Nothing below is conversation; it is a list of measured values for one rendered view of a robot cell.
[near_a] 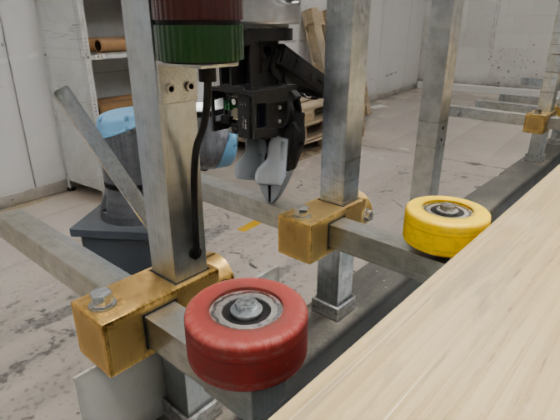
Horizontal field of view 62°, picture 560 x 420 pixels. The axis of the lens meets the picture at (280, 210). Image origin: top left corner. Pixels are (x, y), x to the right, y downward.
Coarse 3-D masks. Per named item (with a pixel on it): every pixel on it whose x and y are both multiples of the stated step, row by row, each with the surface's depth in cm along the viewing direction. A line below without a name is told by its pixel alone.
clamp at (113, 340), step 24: (216, 264) 44; (120, 288) 39; (144, 288) 39; (168, 288) 39; (192, 288) 40; (72, 312) 38; (96, 312) 36; (120, 312) 36; (144, 312) 37; (96, 336) 36; (120, 336) 36; (144, 336) 38; (96, 360) 37; (120, 360) 36
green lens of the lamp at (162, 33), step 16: (160, 32) 30; (176, 32) 29; (192, 32) 29; (208, 32) 29; (224, 32) 30; (240, 32) 31; (160, 48) 30; (176, 48) 29; (192, 48) 29; (208, 48) 29; (224, 48) 30; (240, 48) 31
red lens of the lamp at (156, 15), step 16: (160, 0) 29; (176, 0) 28; (192, 0) 28; (208, 0) 28; (224, 0) 29; (240, 0) 30; (160, 16) 29; (176, 16) 29; (192, 16) 28; (208, 16) 29; (224, 16) 29; (240, 16) 30
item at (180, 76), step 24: (168, 24) 29; (192, 24) 29; (216, 24) 29; (240, 24) 31; (168, 72) 34; (192, 72) 35; (168, 96) 34; (192, 96) 36; (192, 168) 37; (192, 192) 38; (192, 216) 39; (192, 240) 40
